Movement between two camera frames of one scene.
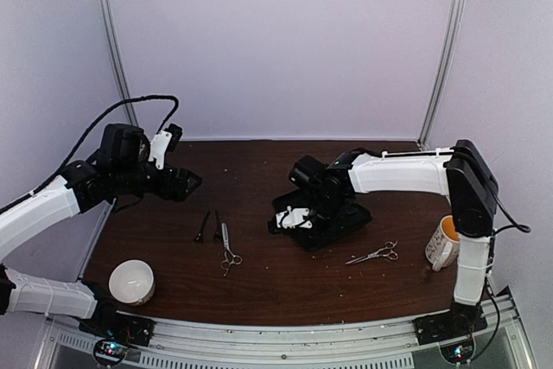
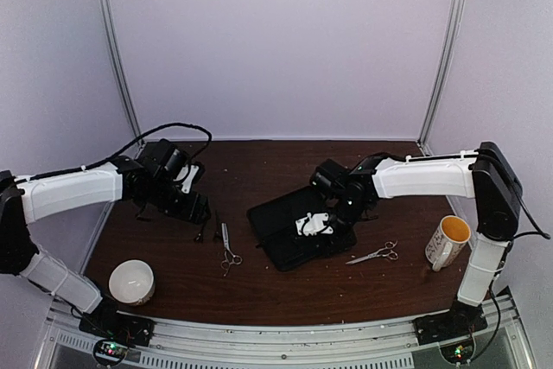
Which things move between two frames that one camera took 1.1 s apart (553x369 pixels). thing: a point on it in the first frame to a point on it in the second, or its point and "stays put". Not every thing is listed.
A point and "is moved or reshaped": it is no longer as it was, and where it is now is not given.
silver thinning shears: x=229 y=256 stays put
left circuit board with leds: x=110 y=352 stays put
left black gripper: x=179 y=194 to x=193 y=211
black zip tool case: x=308 y=238 is moved or reshaped
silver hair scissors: x=386 y=251 stays put
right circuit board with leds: x=458 y=353 stays put
